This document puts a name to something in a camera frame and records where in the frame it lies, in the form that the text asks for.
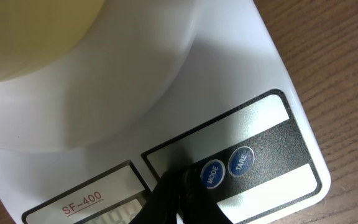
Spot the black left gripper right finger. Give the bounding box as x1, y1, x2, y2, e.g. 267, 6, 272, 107
180, 169, 232, 224

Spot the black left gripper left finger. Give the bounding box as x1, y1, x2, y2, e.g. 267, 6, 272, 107
130, 170, 184, 224

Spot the white digital kitchen scale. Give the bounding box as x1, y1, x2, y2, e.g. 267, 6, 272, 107
0, 1, 331, 223

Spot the pale yellow bowl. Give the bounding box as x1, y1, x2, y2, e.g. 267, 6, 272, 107
0, 0, 104, 82

